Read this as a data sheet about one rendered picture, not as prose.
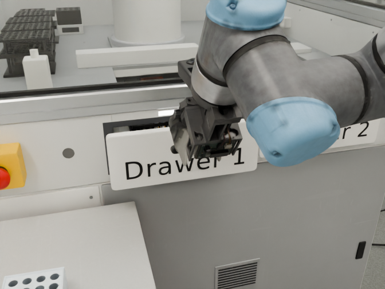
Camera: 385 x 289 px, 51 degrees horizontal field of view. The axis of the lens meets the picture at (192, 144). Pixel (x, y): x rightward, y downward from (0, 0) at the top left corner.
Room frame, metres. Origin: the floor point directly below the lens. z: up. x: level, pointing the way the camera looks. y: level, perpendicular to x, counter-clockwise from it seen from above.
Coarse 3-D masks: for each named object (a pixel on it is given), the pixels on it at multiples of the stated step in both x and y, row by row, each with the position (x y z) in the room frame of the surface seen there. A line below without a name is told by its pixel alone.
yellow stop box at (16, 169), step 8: (0, 144) 0.63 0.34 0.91; (8, 144) 0.63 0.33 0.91; (16, 144) 0.63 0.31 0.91; (0, 152) 0.60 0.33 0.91; (8, 152) 0.60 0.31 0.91; (16, 152) 0.61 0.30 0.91; (0, 160) 0.59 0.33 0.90; (8, 160) 0.60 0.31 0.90; (16, 160) 0.60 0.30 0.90; (8, 168) 0.60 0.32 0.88; (16, 168) 0.60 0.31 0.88; (24, 168) 0.63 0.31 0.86; (16, 176) 0.60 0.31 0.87; (24, 176) 0.62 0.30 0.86; (16, 184) 0.60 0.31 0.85; (24, 184) 0.60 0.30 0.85
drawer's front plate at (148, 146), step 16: (160, 128) 0.66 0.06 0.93; (240, 128) 0.69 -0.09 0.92; (112, 144) 0.63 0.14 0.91; (128, 144) 0.63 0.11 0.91; (144, 144) 0.64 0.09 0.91; (160, 144) 0.65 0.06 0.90; (240, 144) 0.69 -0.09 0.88; (256, 144) 0.70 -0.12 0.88; (112, 160) 0.63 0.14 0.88; (128, 160) 0.63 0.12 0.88; (144, 160) 0.64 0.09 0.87; (160, 160) 0.65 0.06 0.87; (224, 160) 0.68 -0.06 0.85; (256, 160) 0.70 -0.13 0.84; (112, 176) 0.62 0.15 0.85; (144, 176) 0.64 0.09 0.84; (160, 176) 0.65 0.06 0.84; (176, 176) 0.66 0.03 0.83; (192, 176) 0.66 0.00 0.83; (208, 176) 0.67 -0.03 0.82
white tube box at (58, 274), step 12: (12, 276) 0.43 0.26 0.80; (24, 276) 0.43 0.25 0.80; (36, 276) 0.43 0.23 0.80; (48, 276) 0.43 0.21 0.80; (60, 276) 0.43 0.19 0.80; (12, 288) 0.41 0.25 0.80; (24, 288) 0.41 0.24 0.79; (36, 288) 0.41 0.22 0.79; (48, 288) 0.41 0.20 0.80; (60, 288) 0.41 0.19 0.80
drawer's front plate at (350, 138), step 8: (376, 120) 0.82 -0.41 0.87; (352, 128) 0.81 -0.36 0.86; (360, 128) 0.81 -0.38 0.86; (368, 128) 0.82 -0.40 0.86; (376, 128) 0.82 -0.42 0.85; (352, 136) 0.81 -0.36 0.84; (360, 136) 0.81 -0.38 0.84; (368, 136) 0.82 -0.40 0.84; (336, 144) 0.80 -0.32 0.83; (344, 144) 0.80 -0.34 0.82; (352, 144) 0.81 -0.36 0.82
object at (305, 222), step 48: (384, 144) 0.86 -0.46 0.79; (48, 192) 0.66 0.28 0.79; (96, 192) 0.68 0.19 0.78; (144, 192) 0.70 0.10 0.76; (192, 192) 0.73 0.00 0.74; (240, 192) 0.76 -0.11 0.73; (288, 192) 0.79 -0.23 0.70; (336, 192) 0.83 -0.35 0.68; (384, 192) 0.86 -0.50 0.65; (144, 240) 0.70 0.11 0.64; (192, 240) 0.73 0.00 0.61; (240, 240) 0.76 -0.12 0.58; (288, 240) 0.80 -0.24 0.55; (336, 240) 0.83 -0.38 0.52; (192, 288) 0.73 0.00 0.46; (240, 288) 0.76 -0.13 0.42; (288, 288) 0.80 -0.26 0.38; (336, 288) 0.84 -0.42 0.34
